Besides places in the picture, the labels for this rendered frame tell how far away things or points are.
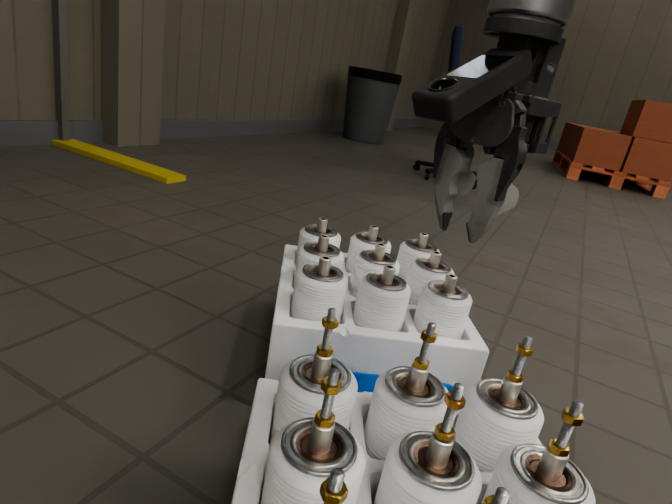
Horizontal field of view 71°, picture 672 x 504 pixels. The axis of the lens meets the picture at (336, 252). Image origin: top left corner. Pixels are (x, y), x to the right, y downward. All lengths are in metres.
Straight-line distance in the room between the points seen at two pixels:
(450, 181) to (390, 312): 0.39
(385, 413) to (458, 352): 0.33
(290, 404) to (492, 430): 0.24
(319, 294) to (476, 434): 0.35
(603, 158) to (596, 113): 4.60
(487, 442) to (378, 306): 0.32
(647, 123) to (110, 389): 5.13
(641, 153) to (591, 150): 0.43
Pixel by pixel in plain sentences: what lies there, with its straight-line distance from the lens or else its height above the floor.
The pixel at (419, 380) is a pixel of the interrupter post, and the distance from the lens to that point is 0.60.
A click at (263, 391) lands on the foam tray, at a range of 0.67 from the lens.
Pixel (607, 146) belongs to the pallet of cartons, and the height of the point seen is 0.37.
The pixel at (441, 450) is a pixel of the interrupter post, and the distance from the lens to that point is 0.51.
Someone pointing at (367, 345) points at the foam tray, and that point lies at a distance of 0.85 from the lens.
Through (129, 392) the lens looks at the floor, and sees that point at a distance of 0.96.
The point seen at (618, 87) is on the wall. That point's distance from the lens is 9.99.
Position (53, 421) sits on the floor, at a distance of 0.92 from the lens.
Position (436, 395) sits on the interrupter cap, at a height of 0.25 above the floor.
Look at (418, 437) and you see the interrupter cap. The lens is 0.54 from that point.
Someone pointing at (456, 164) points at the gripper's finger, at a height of 0.52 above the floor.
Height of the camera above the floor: 0.59
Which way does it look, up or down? 20 degrees down
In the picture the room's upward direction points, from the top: 10 degrees clockwise
